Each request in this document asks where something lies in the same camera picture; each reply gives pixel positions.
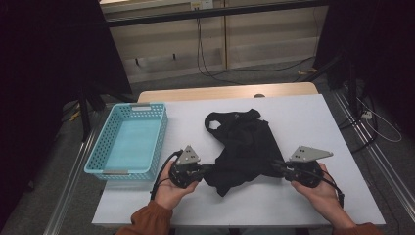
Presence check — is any light blue plastic basket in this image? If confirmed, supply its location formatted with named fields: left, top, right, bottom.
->
left=83, top=102, right=169, bottom=182

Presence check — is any black floor cable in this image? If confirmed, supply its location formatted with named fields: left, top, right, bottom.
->
left=196, top=18, right=244, bottom=86
left=198, top=18, right=317, bottom=79

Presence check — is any white wall socket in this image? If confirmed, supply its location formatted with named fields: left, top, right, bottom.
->
left=190, top=0, right=213, bottom=10

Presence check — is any white table cover sheet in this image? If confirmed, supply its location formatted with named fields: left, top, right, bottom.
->
left=91, top=93, right=387, bottom=227

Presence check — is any person's right hand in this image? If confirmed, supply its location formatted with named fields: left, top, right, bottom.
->
left=291, top=163, right=341, bottom=214

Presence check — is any black metal stand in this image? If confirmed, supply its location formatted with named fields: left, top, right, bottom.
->
left=76, top=84, right=138, bottom=143
left=300, top=53, right=360, bottom=116

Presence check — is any black metal bar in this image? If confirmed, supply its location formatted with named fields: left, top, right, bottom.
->
left=106, top=0, right=331, bottom=28

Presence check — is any beige cabinet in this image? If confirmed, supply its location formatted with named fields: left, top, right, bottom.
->
left=99, top=0, right=329, bottom=84

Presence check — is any black curtain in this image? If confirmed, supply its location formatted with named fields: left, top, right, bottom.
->
left=0, top=0, right=133, bottom=223
left=314, top=0, right=415, bottom=138

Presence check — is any white cable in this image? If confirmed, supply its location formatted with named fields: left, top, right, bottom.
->
left=356, top=97, right=403, bottom=144

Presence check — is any right hand-held gripper cable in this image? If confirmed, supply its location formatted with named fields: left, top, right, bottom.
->
left=321, top=169, right=346, bottom=209

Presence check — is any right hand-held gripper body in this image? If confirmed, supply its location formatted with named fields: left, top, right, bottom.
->
left=283, top=145, right=334, bottom=189

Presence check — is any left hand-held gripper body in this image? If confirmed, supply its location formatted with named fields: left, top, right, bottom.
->
left=168, top=145, right=205, bottom=189

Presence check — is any aluminium floor rail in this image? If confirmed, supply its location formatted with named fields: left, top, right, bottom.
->
left=332, top=89, right=415, bottom=223
left=43, top=107, right=99, bottom=235

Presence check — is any black tank top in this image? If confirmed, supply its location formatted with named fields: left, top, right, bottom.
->
left=204, top=108, right=286, bottom=198

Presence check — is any black cable bundle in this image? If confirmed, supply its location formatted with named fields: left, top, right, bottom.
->
left=337, top=94, right=380, bottom=155

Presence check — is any person's left hand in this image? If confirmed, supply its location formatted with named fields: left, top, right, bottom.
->
left=154, top=161, right=200, bottom=211

